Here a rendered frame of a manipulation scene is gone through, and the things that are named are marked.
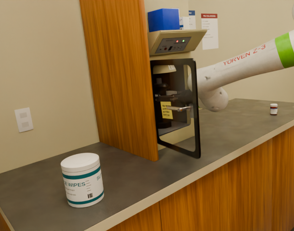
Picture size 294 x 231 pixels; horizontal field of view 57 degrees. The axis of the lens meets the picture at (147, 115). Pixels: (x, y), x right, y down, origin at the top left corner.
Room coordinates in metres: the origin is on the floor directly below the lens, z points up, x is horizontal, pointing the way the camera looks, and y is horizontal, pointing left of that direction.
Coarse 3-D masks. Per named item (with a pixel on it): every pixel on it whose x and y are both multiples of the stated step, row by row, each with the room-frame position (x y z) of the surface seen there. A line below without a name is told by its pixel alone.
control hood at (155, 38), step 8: (152, 32) 1.22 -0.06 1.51; (160, 32) 1.18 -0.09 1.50; (168, 32) 1.21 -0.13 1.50; (176, 32) 1.24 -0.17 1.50; (184, 32) 1.27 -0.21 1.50; (192, 32) 1.31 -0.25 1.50; (200, 32) 1.35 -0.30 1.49; (152, 40) 1.22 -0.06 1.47; (160, 40) 1.22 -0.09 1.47; (192, 40) 1.36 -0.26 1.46; (200, 40) 1.41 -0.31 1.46; (152, 48) 1.23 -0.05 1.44; (192, 48) 1.42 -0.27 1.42
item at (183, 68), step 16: (160, 64) 1.18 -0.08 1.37; (176, 64) 1.09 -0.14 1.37; (192, 64) 1.01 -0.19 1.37; (160, 80) 1.19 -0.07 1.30; (176, 80) 1.09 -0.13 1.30; (192, 80) 1.01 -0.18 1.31; (160, 96) 1.20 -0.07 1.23; (176, 96) 1.10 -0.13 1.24; (192, 96) 1.01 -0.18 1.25; (160, 112) 1.21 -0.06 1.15; (176, 112) 1.10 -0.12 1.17; (192, 112) 1.02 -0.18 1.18; (160, 128) 1.21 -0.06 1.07; (176, 128) 1.11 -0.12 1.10; (192, 128) 1.02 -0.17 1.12; (160, 144) 1.23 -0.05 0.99; (176, 144) 1.12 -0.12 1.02; (192, 144) 1.03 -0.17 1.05
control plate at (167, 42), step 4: (164, 40) 1.23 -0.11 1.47; (168, 40) 1.25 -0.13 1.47; (172, 40) 1.27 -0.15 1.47; (176, 40) 1.28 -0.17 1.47; (180, 40) 1.30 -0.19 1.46; (188, 40) 1.34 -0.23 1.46; (160, 44) 1.24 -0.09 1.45; (164, 44) 1.26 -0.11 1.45; (168, 44) 1.27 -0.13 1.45; (172, 44) 1.29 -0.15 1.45; (176, 44) 1.31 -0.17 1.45; (180, 44) 1.33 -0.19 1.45; (184, 44) 1.35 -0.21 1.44; (160, 48) 1.26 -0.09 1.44; (164, 48) 1.28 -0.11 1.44; (168, 48) 1.29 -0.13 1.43; (172, 48) 1.31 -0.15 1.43; (176, 48) 1.33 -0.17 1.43; (180, 48) 1.35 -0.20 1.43; (184, 48) 1.37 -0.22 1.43; (156, 52) 1.26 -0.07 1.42; (160, 52) 1.28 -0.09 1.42; (164, 52) 1.30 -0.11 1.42
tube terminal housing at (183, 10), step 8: (144, 0) 1.29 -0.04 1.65; (152, 0) 1.32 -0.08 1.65; (160, 0) 1.35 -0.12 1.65; (168, 0) 1.38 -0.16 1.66; (176, 0) 1.41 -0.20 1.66; (184, 0) 1.45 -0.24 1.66; (152, 8) 1.31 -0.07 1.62; (160, 8) 1.34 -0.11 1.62; (184, 8) 1.45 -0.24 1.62; (152, 56) 1.30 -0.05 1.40; (160, 56) 1.33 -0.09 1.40; (168, 56) 1.36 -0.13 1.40; (176, 56) 1.40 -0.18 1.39; (184, 56) 1.43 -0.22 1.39
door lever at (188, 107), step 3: (168, 105) 1.08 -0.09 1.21; (186, 105) 1.04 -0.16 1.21; (189, 105) 1.03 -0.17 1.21; (168, 108) 1.07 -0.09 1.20; (171, 108) 1.05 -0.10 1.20; (174, 108) 1.03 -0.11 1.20; (177, 108) 1.02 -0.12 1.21; (180, 108) 1.01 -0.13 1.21; (183, 108) 1.02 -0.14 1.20; (186, 108) 1.02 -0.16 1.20; (189, 108) 1.03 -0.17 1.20; (180, 111) 1.01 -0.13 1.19
